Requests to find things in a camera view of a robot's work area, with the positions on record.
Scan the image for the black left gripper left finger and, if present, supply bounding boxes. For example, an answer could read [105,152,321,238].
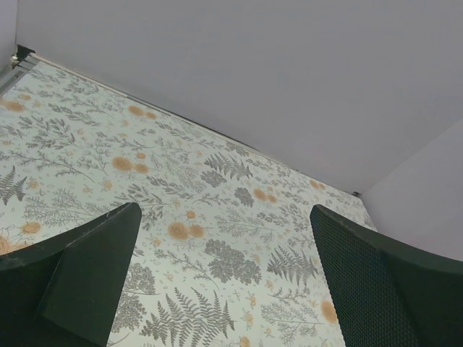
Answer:
[1,202,142,346]

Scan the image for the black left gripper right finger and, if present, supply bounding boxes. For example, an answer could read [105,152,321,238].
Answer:
[310,205,462,346]

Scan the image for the floral patterned table mat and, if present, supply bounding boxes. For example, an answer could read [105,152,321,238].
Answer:
[1,62,371,346]

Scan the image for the aluminium table frame rail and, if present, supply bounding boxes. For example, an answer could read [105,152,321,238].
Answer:
[0,45,38,96]

